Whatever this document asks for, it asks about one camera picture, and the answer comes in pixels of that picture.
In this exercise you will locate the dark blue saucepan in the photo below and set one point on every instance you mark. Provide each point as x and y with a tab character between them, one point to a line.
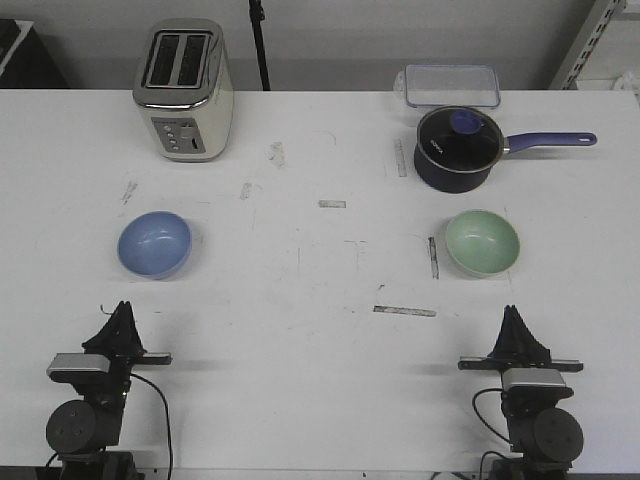
457	182

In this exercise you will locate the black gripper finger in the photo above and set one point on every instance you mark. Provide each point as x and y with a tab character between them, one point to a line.
106	341
528	347
132	340
504	347

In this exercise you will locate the glass pot lid blue knob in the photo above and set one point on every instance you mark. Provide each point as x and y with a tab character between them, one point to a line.
460	139

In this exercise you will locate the cream and chrome toaster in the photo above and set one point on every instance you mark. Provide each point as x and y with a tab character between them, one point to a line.
183	89

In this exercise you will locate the green bowl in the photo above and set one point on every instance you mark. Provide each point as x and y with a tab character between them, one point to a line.
482	243

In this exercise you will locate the black tripod pole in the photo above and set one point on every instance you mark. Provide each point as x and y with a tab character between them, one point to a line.
257	16

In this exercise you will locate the blue bowl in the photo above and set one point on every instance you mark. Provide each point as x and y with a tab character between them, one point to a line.
155	245

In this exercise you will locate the clear plastic food container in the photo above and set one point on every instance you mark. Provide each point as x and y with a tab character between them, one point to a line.
421	88

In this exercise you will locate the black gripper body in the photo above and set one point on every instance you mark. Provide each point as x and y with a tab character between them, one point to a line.
501	365
120	370

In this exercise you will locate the white metal shelf upright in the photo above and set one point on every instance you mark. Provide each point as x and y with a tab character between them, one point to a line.
599	17

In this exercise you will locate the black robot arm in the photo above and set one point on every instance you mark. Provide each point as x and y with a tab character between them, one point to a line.
82	431
546	438

